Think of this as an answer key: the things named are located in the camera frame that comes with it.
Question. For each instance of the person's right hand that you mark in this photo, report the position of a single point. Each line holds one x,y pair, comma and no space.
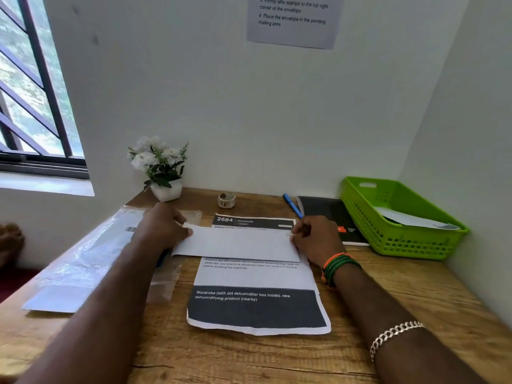
318,239

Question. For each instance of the person's left hand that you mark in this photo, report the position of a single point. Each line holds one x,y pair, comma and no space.
162,227

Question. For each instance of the small tape roll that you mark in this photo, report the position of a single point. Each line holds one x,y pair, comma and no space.
226,201

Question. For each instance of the green plastic basket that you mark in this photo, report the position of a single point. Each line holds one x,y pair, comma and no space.
404,243

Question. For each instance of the clear plastic envelope wrapper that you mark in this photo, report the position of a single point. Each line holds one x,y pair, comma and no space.
80,259

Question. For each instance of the stack of printed papers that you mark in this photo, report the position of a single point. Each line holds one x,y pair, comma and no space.
256,311

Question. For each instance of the single white envelope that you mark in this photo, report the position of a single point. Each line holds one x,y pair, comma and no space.
412,218

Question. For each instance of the small stamp sticker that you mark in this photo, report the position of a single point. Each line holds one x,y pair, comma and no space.
450,227

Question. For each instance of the person's right forearm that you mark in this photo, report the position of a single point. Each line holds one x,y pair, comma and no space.
400,327

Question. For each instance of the person's left forearm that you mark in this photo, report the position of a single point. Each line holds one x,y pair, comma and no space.
96,319

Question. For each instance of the black notebook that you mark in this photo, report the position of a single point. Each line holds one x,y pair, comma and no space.
328,211

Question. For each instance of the orange and green thread wristbands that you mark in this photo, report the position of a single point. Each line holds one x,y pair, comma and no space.
340,265

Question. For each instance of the blue pen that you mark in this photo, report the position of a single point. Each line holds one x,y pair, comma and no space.
293,205

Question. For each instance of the white flower plant in pot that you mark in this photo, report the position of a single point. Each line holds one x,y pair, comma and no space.
160,163

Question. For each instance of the window with metal bars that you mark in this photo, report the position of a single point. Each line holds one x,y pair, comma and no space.
32,95

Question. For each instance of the paper notice on wall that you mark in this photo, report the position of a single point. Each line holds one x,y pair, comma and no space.
296,19

